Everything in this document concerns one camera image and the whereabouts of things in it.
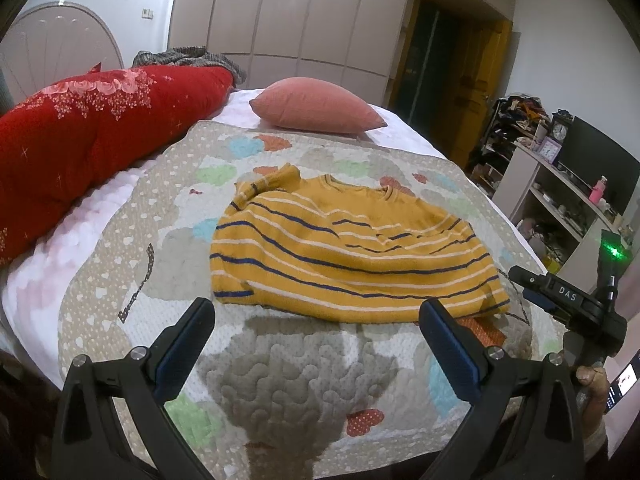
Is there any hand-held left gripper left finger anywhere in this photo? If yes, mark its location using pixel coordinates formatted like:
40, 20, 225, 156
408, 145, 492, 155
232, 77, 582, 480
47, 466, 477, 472
50, 297, 217, 480

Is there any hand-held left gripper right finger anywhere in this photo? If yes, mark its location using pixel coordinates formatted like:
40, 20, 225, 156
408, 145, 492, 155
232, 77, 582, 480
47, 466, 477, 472
419, 298, 586, 480

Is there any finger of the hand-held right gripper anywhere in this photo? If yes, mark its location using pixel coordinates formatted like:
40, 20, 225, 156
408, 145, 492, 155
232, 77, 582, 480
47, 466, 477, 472
509, 266, 553, 311

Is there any yellow striped sweater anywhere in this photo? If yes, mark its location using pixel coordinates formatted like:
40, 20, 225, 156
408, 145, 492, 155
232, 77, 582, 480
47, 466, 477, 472
209, 162, 511, 323

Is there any person's right forearm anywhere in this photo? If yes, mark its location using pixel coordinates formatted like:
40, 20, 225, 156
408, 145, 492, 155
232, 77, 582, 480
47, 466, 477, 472
582, 410, 608, 461

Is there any person's right hand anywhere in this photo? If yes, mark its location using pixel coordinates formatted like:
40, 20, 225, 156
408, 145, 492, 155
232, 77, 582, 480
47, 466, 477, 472
574, 364, 610, 413

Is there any smartphone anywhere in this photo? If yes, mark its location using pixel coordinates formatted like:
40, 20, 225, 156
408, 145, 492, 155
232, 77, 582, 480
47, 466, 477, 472
604, 362, 638, 415

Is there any white shelf unit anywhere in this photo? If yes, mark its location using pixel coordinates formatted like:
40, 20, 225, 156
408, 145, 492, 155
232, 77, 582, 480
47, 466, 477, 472
492, 140, 626, 281

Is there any patchwork dotted bedspread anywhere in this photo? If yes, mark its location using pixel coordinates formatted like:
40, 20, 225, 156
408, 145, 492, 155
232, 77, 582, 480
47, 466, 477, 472
57, 120, 568, 478

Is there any purple alarm clock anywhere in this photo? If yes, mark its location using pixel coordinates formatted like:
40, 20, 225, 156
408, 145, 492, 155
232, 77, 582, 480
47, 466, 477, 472
539, 136, 562, 163

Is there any black television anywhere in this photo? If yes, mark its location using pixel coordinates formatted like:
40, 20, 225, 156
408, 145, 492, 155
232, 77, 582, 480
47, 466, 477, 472
556, 116, 640, 218

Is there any dark mantel clock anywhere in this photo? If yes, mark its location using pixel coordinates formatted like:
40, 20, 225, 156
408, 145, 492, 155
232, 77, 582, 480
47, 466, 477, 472
550, 109, 573, 143

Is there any cluttered shoe rack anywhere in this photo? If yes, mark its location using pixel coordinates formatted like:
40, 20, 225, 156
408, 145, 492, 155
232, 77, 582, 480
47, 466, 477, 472
470, 94, 553, 196

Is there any white bed sheet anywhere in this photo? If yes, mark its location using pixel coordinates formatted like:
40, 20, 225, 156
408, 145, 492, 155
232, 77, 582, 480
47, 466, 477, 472
0, 87, 546, 396

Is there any yellow wooden door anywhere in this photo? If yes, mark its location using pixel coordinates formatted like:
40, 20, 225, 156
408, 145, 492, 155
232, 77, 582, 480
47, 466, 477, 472
447, 17, 513, 168

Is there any red floral quilt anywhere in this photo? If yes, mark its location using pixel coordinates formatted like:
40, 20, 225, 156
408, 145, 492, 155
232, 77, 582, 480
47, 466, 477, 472
0, 64, 236, 266

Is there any pink pillow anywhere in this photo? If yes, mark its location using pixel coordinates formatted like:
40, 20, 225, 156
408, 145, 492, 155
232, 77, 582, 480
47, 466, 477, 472
249, 77, 388, 135

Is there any grey plaid cloth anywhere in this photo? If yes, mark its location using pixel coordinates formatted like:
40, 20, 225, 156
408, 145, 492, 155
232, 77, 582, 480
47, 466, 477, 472
132, 46, 248, 85

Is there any white round headboard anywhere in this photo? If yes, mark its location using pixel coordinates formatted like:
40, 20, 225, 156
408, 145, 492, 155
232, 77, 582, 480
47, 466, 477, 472
0, 2, 123, 106

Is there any beige wardrobe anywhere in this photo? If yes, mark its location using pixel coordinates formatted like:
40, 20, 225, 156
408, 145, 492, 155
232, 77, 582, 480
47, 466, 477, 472
167, 0, 516, 98

